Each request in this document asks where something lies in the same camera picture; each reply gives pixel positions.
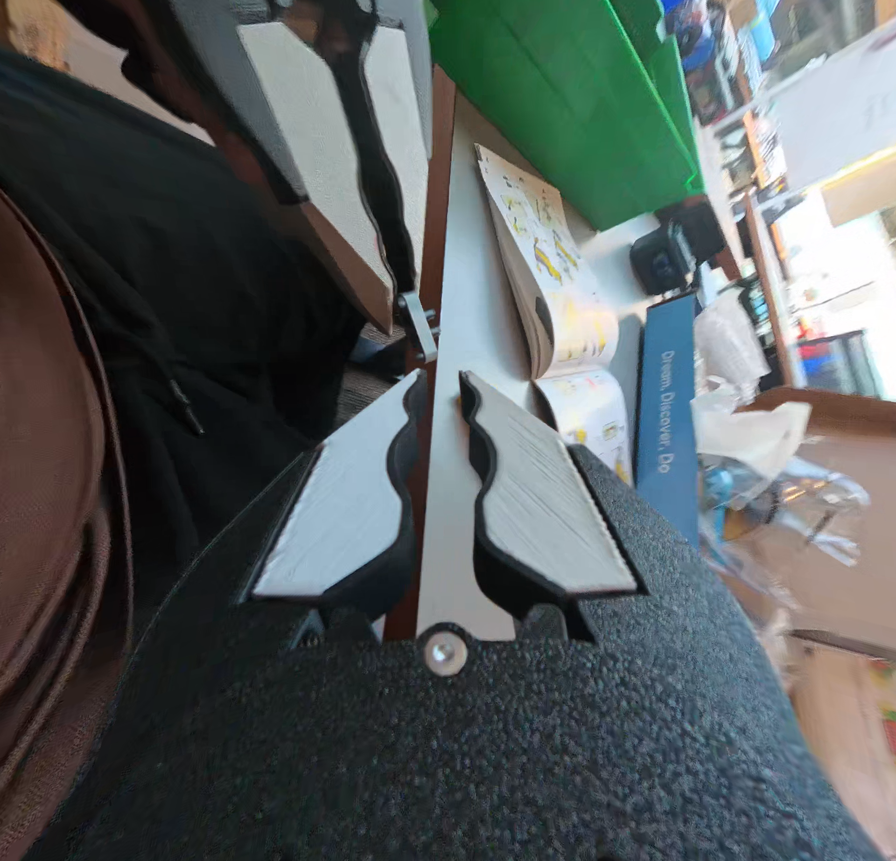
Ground blue cardboard box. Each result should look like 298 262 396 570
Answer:
633 293 701 547

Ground clear plastic bags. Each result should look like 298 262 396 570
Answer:
689 294 872 568

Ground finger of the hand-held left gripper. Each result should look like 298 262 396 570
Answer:
237 23 396 335
360 27 431 294

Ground green plastic bin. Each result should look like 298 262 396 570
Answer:
423 0 704 232

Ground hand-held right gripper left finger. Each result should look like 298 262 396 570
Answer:
251 369 428 620

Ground black drawstring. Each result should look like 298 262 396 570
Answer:
168 378 207 435

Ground open instruction booklet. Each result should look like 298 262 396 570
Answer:
475 142 634 484

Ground open brown cardboard box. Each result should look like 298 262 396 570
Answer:
735 385 896 841

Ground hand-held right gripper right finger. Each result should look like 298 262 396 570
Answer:
458 371 639 631

